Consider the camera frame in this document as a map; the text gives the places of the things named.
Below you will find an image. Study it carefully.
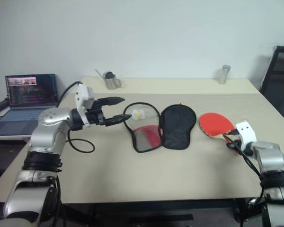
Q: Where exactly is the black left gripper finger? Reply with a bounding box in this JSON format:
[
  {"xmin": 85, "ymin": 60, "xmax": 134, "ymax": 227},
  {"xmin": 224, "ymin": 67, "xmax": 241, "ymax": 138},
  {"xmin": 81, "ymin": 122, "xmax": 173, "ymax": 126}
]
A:
[
  {"xmin": 105, "ymin": 114, "xmax": 133, "ymax": 127},
  {"xmin": 100, "ymin": 96, "xmax": 126, "ymax": 106}
]

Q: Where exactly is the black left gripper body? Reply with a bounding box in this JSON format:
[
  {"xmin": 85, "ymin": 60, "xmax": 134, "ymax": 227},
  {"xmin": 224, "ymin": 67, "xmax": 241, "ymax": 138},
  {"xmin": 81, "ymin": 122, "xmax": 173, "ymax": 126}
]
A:
[{"xmin": 85, "ymin": 98, "xmax": 109, "ymax": 126}]

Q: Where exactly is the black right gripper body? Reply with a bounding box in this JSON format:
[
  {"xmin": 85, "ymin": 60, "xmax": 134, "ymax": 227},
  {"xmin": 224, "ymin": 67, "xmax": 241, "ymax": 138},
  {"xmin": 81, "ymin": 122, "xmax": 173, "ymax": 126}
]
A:
[{"xmin": 226, "ymin": 136, "xmax": 246, "ymax": 157}]

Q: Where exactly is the red table tennis paddle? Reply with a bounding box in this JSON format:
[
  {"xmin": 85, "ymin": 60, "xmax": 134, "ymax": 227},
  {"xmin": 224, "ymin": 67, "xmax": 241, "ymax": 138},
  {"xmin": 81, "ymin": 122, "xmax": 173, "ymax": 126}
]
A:
[{"xmin": 198, "ymin": 112, "xmax": 239, "ymax": 142}]

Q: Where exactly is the black red paddle case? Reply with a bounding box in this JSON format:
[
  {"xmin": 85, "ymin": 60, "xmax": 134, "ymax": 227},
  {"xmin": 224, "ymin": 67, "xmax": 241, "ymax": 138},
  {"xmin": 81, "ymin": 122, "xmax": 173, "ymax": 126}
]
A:
[{"xmin": 122, "ymin": 102, "xmax": 197, "ymax": 154}]

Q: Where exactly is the white table tennis ball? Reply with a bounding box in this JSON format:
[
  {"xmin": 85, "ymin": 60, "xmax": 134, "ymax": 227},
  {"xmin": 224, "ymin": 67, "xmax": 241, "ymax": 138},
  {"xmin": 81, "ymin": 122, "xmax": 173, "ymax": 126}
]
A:
[{"xmin": 131, "ymin": 109, "xmax": 146, "ymax": 122}]

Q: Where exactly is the metal jug with black lid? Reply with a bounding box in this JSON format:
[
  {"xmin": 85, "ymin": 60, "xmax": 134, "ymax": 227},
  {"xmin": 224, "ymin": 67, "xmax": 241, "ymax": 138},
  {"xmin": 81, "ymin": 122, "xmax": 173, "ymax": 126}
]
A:
[{"xmin": 94, "ymin": 68, "xmax": 123, "ymax": 90}]

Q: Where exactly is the open laptop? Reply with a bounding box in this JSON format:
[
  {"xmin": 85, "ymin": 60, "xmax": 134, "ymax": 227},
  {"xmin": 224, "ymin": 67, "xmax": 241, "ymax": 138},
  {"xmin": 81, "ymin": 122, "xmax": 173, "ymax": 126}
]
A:
[{"xmin": 4, "ymin": 73, "xmax": 60, "ymax": 122}]

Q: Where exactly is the black office chair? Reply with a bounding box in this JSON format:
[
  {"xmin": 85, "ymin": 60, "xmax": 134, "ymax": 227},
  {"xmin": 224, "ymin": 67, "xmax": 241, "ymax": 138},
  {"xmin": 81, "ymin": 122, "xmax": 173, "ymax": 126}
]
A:
[{"xmin": 260, "ymin": 45, "xmax": 284, "ymax": 121}]

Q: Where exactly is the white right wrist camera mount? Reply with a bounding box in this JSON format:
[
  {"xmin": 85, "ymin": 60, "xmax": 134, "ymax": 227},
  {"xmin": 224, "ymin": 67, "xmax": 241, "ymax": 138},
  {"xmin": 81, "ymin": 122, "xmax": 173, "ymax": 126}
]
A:
[{"xmin": 235, "ymin": 120, "xmax": 258, "ymax": 151}]

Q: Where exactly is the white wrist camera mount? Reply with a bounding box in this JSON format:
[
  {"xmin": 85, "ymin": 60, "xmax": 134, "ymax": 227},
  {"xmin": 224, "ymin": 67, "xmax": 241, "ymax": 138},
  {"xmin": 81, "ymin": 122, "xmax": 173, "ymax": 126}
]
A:
[
  {"xmin": 74, "ymin": 84, "xmax": 95, "ymax": 126},
  {"xmin": 235, "ymin": 120, "xmax": 258, "ymax": 151}
]

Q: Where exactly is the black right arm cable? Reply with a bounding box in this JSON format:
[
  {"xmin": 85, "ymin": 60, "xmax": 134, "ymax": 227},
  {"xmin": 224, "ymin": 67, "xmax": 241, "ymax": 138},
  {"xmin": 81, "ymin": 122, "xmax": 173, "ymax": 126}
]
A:
[{"xmin": 226, "ymin": 139, "xmax": 266, "ymax": 190}]

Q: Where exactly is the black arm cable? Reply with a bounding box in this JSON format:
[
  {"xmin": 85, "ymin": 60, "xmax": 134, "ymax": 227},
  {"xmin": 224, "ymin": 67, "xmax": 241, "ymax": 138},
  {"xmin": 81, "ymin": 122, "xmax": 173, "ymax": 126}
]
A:
[
  {"xmin": 58, "ymin": 81, "xmax": 95, "ymax": 154},
  {"xmin": 226, "ymin": 139, "xmax": 266, "ymax": 190}
]

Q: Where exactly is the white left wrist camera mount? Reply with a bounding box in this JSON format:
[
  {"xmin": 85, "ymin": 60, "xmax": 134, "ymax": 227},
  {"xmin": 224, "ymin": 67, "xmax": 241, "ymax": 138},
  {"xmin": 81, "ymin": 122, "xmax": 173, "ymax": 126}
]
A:
[{"xmin": 74, "ymin": 84, "xmax": 95, "ymax": 126}]

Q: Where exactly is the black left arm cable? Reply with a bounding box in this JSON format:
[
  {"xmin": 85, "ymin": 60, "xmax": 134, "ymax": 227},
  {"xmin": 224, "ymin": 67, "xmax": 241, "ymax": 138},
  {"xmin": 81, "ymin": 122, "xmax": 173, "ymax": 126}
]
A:
[{"xmin": 58, "ymin": 81, "xmax": 95, "ymax": 154}]

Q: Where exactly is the black table frame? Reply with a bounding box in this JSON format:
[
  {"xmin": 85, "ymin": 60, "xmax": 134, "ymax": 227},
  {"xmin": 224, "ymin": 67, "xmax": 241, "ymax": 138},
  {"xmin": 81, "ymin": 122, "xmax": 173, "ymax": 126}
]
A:
[{"xmin": 61, "ymin": 198, "xmax": 247, "ymax": 227}]

